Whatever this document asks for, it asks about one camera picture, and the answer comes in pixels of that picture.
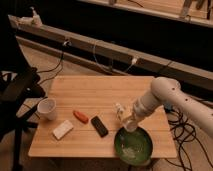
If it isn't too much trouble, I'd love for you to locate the black cable bundle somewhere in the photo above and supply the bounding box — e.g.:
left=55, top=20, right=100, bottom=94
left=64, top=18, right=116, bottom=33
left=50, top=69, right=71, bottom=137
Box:
left=163, top=103, right=213, bottom=171

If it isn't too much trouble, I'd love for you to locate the green ceramic bowl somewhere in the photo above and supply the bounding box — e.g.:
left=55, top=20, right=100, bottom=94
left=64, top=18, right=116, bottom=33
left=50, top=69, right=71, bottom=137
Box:
left=114, top=127, right=153, bottom=166

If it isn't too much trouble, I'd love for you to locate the black rectangular remote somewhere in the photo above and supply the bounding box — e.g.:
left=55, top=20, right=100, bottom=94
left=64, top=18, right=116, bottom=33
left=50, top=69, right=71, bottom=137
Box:
left=91, top=116, right=108, bottom=137

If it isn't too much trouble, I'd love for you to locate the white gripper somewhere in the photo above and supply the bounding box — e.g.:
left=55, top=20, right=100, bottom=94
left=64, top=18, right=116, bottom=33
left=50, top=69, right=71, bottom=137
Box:
left=115, top=103, right=143, bottom=132

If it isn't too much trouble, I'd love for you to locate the white rectangular block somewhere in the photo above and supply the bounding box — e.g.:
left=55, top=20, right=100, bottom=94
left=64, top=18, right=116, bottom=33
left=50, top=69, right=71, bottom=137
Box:
left=52, top=120, right=74, bottom=140

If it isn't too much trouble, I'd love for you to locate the black chair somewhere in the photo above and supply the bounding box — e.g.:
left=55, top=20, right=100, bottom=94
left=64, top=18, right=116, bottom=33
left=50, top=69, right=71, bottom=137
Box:
left=0, top=66, right=46, bottom=171

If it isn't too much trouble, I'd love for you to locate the white paper cup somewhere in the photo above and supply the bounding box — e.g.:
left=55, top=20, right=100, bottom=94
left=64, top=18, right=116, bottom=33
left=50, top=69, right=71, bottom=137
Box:
left=37, top=98, right=57, bottom=120

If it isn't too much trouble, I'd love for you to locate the long metal rail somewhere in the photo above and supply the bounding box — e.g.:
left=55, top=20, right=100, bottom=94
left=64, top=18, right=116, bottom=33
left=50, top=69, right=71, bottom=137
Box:
left=9, top=15, right=213, bottom=91

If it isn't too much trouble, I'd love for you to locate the orange carrot toy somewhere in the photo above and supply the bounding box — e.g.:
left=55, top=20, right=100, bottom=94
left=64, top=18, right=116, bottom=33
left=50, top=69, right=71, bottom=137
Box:
left=73, top=110, right=89, bottom=124

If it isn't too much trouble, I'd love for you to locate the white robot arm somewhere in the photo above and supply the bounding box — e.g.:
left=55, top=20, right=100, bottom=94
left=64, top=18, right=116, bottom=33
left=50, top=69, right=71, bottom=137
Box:
left=116, top=77, right=213, bottom=138

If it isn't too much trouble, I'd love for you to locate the black cable on floor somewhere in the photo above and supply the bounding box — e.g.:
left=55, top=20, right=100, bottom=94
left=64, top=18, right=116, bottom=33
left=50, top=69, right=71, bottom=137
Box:
left=35, top=40, right=72, bottom=86

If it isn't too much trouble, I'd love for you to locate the white spray bottle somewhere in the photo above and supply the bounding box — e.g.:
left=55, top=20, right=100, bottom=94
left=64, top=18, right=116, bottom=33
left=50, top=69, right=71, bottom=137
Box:
left=18, top=6, right=44, bottom=28

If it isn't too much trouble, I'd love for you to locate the white cable on rail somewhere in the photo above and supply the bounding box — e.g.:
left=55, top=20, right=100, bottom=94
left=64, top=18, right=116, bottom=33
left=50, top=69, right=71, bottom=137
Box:
left=91, top=40, right=139, bottom=76

